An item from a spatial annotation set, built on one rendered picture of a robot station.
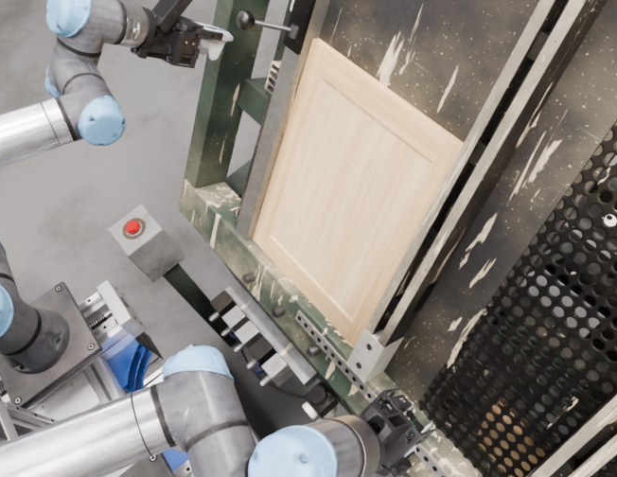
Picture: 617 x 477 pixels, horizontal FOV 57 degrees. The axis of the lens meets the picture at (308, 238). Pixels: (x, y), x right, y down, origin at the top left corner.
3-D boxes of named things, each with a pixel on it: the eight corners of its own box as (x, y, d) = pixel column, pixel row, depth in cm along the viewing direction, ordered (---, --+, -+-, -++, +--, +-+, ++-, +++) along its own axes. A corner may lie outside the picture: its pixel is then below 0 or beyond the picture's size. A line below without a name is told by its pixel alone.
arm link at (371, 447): (333, 506, 62) (290, 444, 65) (353, 496, 65) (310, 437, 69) (379, 461, 60) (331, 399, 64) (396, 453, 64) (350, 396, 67)
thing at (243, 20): (295, 37, 122) (233, 23, 117) (300, 19, 119) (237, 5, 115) (298, 44, 119) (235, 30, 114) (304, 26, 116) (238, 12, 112)
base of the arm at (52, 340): (22, 387, 129) (-7, 376, 120) (-1, 338, 136) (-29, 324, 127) (79, 345, 131) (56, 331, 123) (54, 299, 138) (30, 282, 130)
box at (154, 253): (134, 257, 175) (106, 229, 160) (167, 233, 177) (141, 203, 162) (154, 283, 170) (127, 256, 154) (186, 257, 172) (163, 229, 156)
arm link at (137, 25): (111, -6, 102) (132, 8, 97) (133, 0, 105) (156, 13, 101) (103, 37, 105) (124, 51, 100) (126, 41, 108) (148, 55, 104)
